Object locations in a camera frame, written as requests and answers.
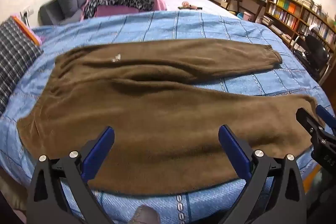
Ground wooden bookshelf with books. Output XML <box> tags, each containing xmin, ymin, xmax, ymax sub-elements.
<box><xmin>262</xmin><ymin>0</ymin><xmax>336</xmax><ymax>52</ymax></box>

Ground pink hair dryer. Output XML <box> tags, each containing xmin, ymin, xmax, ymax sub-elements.
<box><xmin>178</xmin><ymin>1</ymin><xmax>202</xmax><ymax>10</ymax></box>

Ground blue checked bedspread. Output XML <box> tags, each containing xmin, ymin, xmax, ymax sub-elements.
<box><xmin>0</xmin><ymin>10</ymin><xmax>331</xmax><ymax>224</ymax></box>

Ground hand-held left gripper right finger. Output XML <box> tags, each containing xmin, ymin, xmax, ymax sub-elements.
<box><xmin>218</xmin><ymin>125</ymin><xmax>307</xmax><ymax>224</ymax></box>

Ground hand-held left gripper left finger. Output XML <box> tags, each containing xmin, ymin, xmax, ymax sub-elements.
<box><xmin>26</xmin><ymin>126</ymin><xmax>116</xmax><ymax>224</ymax></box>

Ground brown fleece pants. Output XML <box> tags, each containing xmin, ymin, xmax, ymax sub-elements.
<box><xmin>17</xmin><ymin>39</ymin><xmax>319</xmax><ymax>193</ymax></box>

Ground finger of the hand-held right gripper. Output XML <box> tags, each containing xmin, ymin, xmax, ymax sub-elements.
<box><xmin>296</xmin><ymin>107</ymin><xmax>324</xmax><ymax>136</ymax></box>
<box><xmin>316</xmin><ymin>105</ymin><xmax>336</xmax><ymax>135</ymax></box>

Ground orange pink edged cloth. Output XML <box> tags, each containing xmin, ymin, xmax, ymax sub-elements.
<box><xmin>13</xmin><ymin>15</ymin><xmax>42</xmax><ymax>46</ymax></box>

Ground black office chair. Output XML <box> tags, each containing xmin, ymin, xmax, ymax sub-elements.
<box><xmin>291</xmin><ymin>27</ymin><xmax>332</xmax><ymax>83</ymax></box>

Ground dark plaid pillow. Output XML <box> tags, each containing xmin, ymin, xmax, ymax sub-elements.
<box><xmin>0</xmin><ymin>16</ymin><xmax>44</xmax><ymax>114</ymax></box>

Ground pink bed sheet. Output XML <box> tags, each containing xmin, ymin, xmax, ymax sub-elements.
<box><xmin>160</xmin><ymin>0</ymin><xmax>242</xmax><ymax>20</ymax></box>

